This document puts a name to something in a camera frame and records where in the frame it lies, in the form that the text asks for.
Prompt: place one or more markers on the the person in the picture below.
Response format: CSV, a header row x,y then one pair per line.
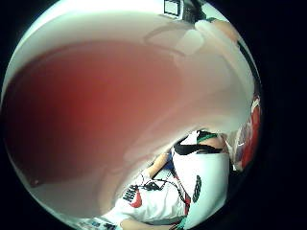
x,y
204,179

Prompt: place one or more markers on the translucent bottle of red liquid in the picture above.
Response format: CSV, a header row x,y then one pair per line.
x,y
96,105

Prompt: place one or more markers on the white framed screen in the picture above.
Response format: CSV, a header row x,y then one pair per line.
x,y
172,7

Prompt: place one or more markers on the red packet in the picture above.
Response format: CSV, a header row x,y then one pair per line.
x,y
252,134

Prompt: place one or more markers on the dark office chair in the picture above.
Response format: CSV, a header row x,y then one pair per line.
x,y
193,9

